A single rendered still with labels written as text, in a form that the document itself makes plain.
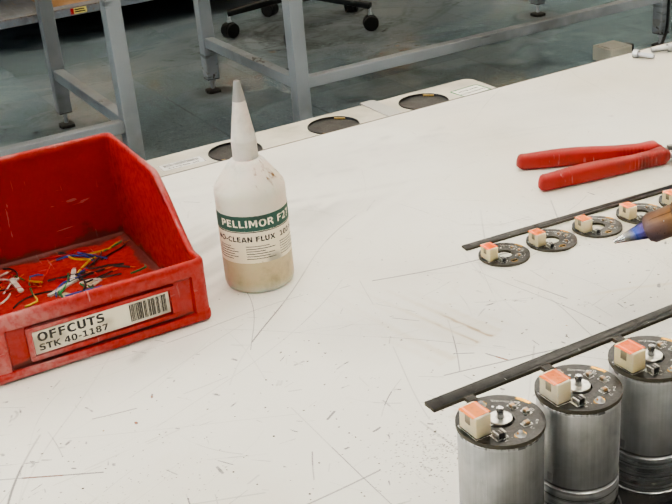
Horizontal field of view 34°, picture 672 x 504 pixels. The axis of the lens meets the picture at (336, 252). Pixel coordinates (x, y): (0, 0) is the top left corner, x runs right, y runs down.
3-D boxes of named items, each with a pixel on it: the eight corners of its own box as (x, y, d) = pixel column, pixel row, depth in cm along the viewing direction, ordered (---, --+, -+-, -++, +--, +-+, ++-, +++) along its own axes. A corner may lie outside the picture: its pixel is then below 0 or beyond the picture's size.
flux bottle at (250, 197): (229, 298, 52) (201, 95, 48) (222, 268, 55) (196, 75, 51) (300, 287, 53) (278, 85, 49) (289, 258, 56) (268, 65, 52)
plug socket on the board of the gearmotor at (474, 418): (499, 430, 30) (498, 410, 30) (473, 441, 30) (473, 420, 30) (481, 417, 31) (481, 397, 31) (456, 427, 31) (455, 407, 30)
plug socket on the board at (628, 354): (652, 366, 33) (653, 346, 32) (630, 375, 32) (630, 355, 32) (632, 354, 33) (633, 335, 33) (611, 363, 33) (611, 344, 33)
